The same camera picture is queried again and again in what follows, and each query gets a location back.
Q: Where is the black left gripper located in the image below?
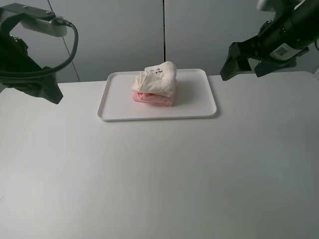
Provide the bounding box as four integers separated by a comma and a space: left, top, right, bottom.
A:
0, 14, 64, 105

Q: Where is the cream white towel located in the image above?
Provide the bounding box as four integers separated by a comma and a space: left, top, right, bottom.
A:
132, 61, 177, 97

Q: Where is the white rectangular plastic tray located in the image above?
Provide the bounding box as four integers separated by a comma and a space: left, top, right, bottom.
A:
97, 69, 217, 121

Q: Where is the pink towel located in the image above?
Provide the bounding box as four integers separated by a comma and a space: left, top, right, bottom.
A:
133, 92, 174, 107

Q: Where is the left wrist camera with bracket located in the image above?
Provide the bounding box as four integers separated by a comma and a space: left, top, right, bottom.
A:
0, 3, 67, 37

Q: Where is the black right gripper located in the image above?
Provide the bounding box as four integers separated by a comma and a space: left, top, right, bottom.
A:
220, 0, 319, 81

